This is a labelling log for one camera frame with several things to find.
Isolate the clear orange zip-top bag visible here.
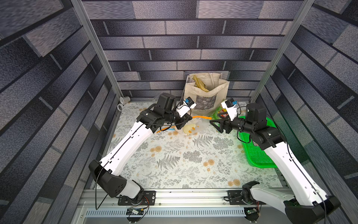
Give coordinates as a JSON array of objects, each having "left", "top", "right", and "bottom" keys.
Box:
[{"left": 167, "top": 115, "right": 213, "bottom": 136}]

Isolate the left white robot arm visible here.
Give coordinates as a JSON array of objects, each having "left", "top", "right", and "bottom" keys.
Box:
[{"left": 89, "top": 93, "right": 196, "bottom": 203}]

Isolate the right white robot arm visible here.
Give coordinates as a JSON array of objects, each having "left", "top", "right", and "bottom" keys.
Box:
[{"left": 210, "top": 99, "right": 341, "bottom": 224}]

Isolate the green chips bag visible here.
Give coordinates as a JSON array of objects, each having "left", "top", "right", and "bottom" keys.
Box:
[{"left": 212, "top": 107, "right": 228, "bottom": 120}]

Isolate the beige canvas tote bag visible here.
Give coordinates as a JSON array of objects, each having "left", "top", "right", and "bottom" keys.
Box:
[{"left": 183, "top": 72, "right": 229, "bottom": 116}]

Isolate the green plastic basket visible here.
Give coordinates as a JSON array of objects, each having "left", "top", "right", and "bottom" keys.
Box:
[{"left": 237, "top": 115, "right": 280, "bottom": 169}]

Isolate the white cup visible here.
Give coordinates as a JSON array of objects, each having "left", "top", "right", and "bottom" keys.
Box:
[{"left": 117, "top": 96, "right": 131, "bottom": 112}]

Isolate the yellow snack packet in tote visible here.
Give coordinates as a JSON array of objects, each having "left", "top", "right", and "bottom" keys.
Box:
[{"left": 192, "top": 75, "right": 209, "bottom": 92}]

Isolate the right circuit board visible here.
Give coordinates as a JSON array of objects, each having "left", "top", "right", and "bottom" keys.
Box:
[{"left": 244, "top": 208, "right": 260, "bottom": 223}]

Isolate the circuit board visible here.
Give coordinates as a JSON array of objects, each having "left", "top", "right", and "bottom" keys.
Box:
[
  {"left": 126, "top": 207, "right": 148, "bottom": 217},
  {"left": 244, "top": 208, "right": 260, "bottom": 223}
]

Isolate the left circuit board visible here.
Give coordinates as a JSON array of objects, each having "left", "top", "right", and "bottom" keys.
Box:
[{"left": 126, "top": 207, "right": 148, "bottom": 217}]

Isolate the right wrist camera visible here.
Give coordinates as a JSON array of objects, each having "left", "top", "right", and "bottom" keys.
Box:
[{"left": 221, "top": 98, "right": 239, "bottom": 121}]

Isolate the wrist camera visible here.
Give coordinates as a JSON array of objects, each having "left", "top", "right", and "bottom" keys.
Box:
[
  {"left": 221, "top": 98, "right": 239, "bottom": 121},
  {"left": 176, "top": 97, "right": 197, "bottom": 118}
]

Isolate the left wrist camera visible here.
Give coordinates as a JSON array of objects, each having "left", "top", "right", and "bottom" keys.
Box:
[{"left": 176, "top": 97, "right": 197, "bottom": 118}]

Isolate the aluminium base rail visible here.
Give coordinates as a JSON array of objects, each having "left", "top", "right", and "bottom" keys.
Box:
[{"left": 81, "top": 188, "right": 305, "bottom": 219}]

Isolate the left aluminium frame post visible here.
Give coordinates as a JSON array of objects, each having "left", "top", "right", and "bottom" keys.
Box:
[{"left": 71, "top": 0, "right": 123, "bottom": 98}]

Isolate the aluminium frame post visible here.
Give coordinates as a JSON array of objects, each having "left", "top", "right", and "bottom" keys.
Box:
[
  {"left": 249, "top": 0, "right": 314, "bottom": 103},
  {"left": 71, "top": 0, "right": 123, "bottom": 98}
]

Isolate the right aluminium frame post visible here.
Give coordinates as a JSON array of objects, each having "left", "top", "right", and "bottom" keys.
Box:
[{"left": 249, "top": 0, "right": 314, "bottom": 103}]

